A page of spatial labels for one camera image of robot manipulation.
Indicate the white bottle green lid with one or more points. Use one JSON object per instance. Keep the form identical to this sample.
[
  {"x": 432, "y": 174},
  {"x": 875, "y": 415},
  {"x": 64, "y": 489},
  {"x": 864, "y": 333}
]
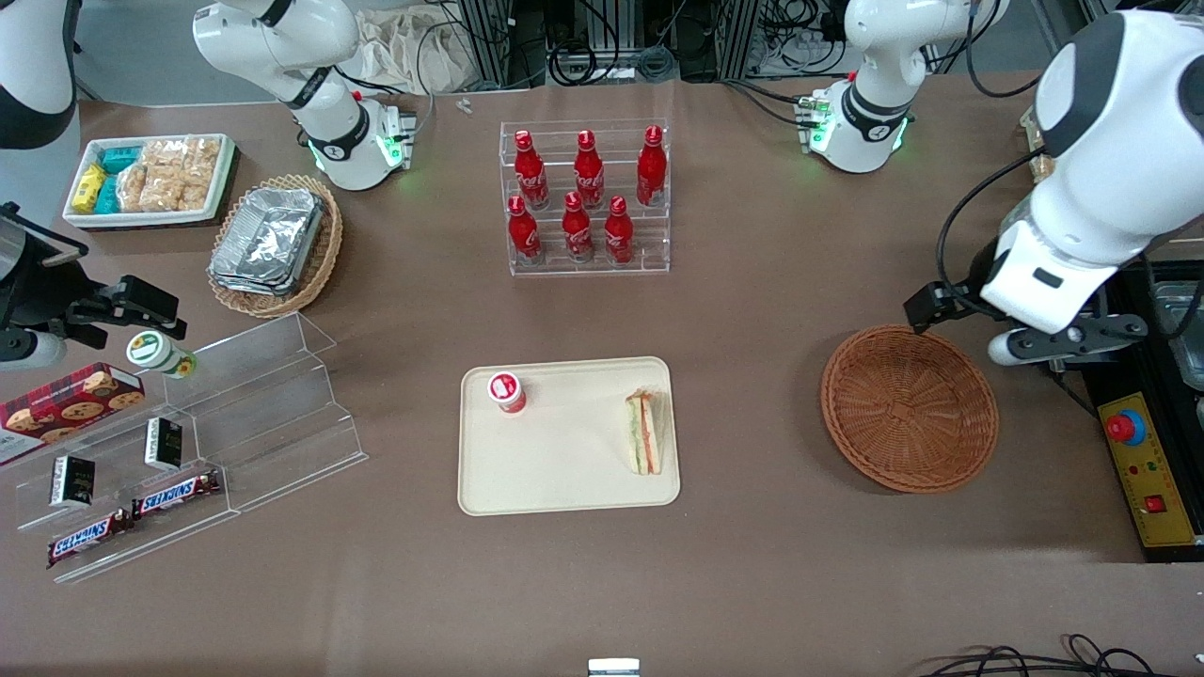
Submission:
[{"x": 155, "y": 353}]

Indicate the fried snack bag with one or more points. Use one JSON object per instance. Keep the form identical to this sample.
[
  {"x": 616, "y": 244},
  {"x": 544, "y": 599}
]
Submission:
[{"x": 1040, "y": 167}]

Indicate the clear acrylic stepped shelf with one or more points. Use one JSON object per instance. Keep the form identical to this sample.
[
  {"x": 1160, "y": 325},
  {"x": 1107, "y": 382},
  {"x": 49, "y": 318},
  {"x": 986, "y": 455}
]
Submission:
[
  {"x": 282, "y": 423},
  {"x": 122, "y": 555}
]

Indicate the clear acrylic bottle rack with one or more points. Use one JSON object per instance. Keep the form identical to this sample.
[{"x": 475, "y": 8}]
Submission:
[{"x": 649, "y": 240}]

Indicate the oval tan wicker basket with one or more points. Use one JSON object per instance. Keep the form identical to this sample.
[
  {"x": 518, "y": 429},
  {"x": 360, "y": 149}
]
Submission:
[{"x": 324, "y": 259}]

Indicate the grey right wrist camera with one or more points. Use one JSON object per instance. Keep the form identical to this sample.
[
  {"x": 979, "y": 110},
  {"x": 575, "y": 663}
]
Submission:
[{"x": 28, "y": 350}]

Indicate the yellow snack pack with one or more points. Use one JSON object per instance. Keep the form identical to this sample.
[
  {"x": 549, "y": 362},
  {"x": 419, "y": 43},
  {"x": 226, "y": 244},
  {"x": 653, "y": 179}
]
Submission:
[{"x": 89, "y": 188}]

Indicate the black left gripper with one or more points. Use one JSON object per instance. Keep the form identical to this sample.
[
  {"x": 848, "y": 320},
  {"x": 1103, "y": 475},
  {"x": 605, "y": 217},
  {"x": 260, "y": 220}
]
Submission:
[{"x": 971, "y": 279}]

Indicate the red tartan cookie box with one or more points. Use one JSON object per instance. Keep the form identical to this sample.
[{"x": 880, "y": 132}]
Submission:
[{"x": 66, "y": 404}]

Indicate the white cloth bag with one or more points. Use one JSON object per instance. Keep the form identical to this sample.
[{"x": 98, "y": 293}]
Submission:
[{"x": 414, "y": 47}]

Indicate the beige plastic tray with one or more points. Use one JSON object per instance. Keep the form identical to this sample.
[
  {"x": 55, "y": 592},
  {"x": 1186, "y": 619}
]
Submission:
[{"x": 564, "y": 451}]

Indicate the white rectangular snack tray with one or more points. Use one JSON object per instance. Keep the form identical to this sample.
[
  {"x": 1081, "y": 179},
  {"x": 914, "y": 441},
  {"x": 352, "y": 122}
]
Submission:
[{"x": 221, "y": 193}]

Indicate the snickers chocolate bar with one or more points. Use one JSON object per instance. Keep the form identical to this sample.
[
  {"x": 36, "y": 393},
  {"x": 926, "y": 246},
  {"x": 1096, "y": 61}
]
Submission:
[
  {"x": 89, "y": 538},
  {"x": 177, "y": 494}
]

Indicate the red cola bottle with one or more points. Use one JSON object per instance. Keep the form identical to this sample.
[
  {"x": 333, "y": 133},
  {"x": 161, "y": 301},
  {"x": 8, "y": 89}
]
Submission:
[
  {"x": 618, "y": 235},
  {"x": 578, "y": 235},
  {"x": 524, "y": 235},
  {"x": 531, "y": 174},
  {"x": 589, "y": 174},
  {"x": 651, "y": 174}
]

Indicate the yellow emergency stop box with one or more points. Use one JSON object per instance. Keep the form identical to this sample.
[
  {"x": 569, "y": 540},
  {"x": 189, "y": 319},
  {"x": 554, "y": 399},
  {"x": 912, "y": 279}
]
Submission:
[{"x": 1152, "y": 489}]

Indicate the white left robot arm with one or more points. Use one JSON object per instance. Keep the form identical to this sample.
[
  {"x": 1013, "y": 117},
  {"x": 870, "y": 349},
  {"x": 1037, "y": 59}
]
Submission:
[{"x": 1110, "y": 141}]

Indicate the round brown wicker basket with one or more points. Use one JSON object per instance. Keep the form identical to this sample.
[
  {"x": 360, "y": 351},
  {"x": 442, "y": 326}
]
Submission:
[{"x": 908, "y": 409}]

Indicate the red lid yogurt cup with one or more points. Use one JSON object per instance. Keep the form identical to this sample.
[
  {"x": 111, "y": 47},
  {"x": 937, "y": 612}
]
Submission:
[{"x": 505, "y": 390}]

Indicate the steel container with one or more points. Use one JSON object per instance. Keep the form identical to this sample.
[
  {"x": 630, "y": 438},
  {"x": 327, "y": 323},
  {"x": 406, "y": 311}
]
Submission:
[{"x": 1180, "y": 324}]

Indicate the triangle sandwich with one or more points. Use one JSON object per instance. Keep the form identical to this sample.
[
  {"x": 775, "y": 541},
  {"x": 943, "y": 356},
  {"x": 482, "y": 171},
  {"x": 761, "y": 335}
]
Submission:
[{"x": 644, "y": 432}]

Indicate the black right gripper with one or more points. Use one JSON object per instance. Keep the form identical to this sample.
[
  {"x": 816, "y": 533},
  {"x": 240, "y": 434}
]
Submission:
[{"x": 28, "y": 285}]

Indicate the clear rice cracker bag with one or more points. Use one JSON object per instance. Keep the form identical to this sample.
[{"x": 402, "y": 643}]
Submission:
[
  {"x": 163, "y": 191},
  {"x": 202, "y": 174},
  {"x": 134, "y": 188},
  {"x": 165, "y": 153}
]

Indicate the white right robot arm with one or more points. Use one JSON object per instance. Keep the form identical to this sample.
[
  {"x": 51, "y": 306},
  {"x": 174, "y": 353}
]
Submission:
[{"x": 329, "y": 122}]

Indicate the aluminium foil container stack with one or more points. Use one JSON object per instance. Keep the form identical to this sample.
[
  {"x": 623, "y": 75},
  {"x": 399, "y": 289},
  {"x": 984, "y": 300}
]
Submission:
[{"x": 268, "y": 240}]

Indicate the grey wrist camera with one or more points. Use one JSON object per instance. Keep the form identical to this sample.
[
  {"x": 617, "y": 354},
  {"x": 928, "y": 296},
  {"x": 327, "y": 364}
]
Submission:
[
  {"x": 1063, "y": 340},
  {"x": 28, "y": 350}
]

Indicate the teal snack pack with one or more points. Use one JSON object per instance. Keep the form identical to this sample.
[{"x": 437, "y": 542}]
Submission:
[
  {"x": 120, "y": 160},
  {"x": 107, "y": 196}
]

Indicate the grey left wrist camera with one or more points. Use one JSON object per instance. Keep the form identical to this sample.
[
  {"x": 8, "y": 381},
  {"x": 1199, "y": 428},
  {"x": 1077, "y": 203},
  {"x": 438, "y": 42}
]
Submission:
[{"x": 1063, "y": 340}]

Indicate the small black carton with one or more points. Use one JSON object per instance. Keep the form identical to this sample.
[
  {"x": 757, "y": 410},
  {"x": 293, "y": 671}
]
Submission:
[
  {"x": 164, "y": 444},
  {"x": 71, "y": 481}
]

